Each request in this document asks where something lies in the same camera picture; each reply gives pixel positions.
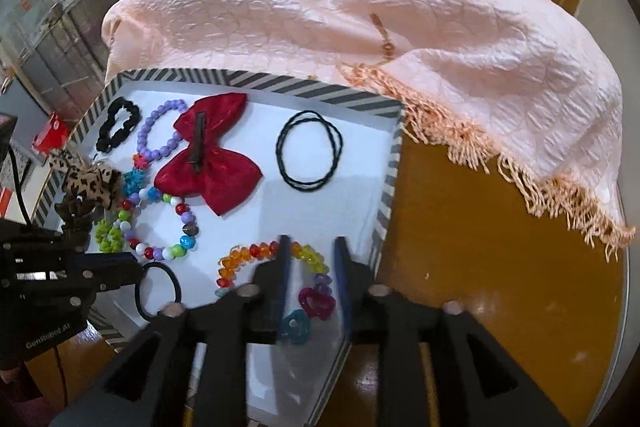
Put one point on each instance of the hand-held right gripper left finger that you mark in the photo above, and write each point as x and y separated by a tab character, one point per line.
285	277

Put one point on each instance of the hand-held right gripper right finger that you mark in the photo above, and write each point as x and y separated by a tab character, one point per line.
342	277

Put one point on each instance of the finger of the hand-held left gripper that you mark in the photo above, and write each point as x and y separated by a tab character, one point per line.
122	276
110	261

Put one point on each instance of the striped cardboard box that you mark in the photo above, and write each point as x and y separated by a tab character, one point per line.
235	217

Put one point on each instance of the leopard print hair bow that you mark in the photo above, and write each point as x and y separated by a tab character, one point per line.
85	184

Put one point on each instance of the red satin hair bow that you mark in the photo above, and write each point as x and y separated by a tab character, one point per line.
220	177

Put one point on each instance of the pink heart charm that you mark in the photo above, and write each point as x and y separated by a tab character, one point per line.
306	302

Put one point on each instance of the teal heart charm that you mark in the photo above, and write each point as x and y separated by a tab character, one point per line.
287	332

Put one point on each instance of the person's maroon clothing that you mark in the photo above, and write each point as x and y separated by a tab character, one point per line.
20	399

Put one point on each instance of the black scrunchie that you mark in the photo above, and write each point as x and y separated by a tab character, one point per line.
102	139

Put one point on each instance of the red cardboard box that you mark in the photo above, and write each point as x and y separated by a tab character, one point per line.
50	132

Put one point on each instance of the pink fringed towel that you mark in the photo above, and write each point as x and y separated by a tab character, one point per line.
350	7

